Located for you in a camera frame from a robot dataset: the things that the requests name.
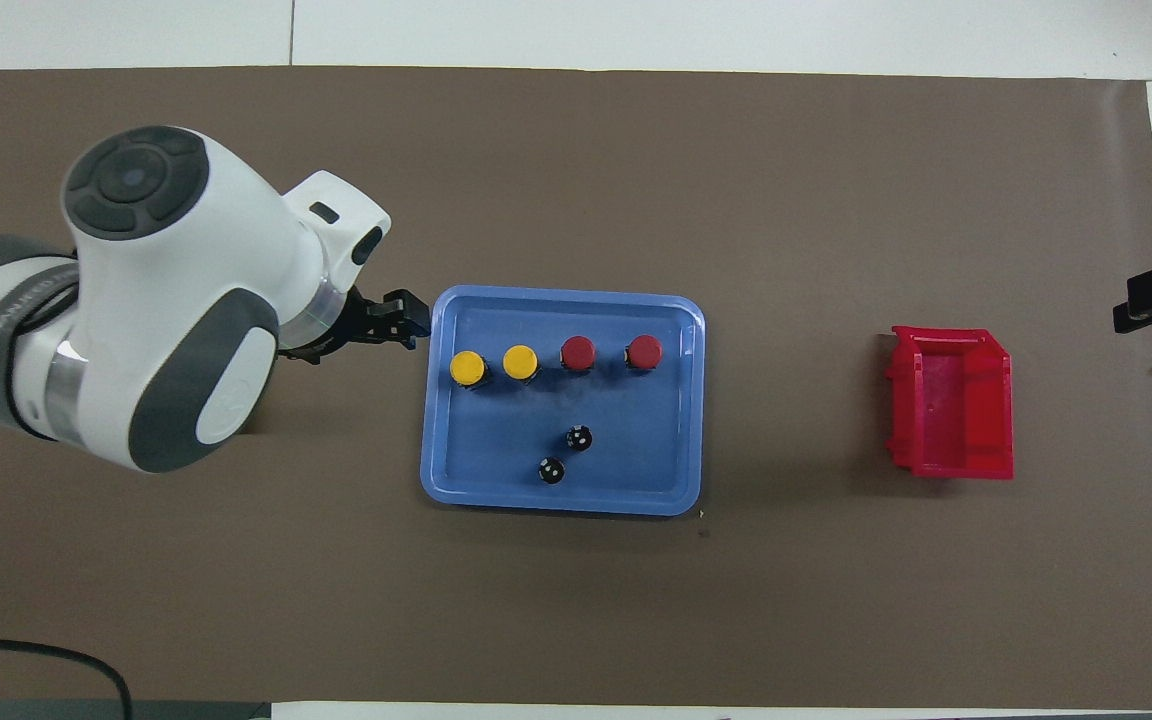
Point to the yellow push button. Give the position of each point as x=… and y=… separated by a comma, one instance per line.
x=520, y=362
x=467, y=368

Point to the red plastic bin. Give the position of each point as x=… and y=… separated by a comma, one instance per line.
x=946, y=400

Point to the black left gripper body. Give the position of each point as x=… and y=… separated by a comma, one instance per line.
x=356, y=325

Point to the black push button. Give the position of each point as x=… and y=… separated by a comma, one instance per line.
x=551, y=470
x=580, y=437

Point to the blue plastic tray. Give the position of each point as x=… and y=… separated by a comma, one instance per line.
x=496, y=440

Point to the brown paper table mat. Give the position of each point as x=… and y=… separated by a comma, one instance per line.
x=576, y=610

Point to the red push button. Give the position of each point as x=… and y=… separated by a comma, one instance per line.
x=644, y=352
x=577, y=352

